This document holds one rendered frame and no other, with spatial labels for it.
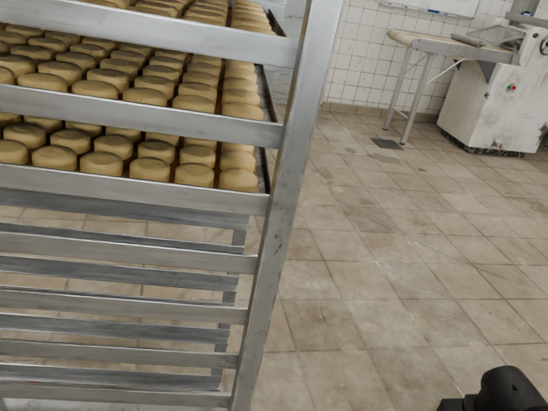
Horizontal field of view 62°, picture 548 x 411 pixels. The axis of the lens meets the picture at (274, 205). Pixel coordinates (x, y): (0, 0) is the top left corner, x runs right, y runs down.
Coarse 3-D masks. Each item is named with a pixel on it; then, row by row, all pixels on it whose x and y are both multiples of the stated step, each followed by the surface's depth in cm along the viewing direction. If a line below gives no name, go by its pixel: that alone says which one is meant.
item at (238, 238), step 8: (272, 0) 83; (280, 0) 83; (232, 232) 109; (240, 232) 106; (232, 240) 107; (240, 240) 107; (224, 296) 115; (232, 296) 116; (224, 328) 121; (224, 352) 125
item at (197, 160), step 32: (0, 128) 60; (32, 128) 61; (64, 128) 67; (96, 128) 66; (0, 160) 53; (32, 160) 55; (64, 160) 55; (96, 160) 56; (128, 160) 62; (160, 160) 59; (192, 160) 61; (224, 160) 63
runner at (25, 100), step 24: (0, 96) 46; (24, 96) 47; (48, 96) 47; (72, 96) 47; (96, 96) 47; (72, 120) 48; (96, 120) 48; (120, 120) 49; (144, 120) 49; (168, 120) 49; (192, 120) 49; (216, 120) 49; (240, 120) 50; (264, 144) 51
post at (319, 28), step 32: (320, 0) 41; (320, 32) 43; (320, 64) 44; (320, 96) 46; (288, 128) 47; (288, 160) 49; (288, 192) 51; (288, 224) 53; (256, 288) 57; (256, 320) 60; (256, 352) 63; (256, 384) 66
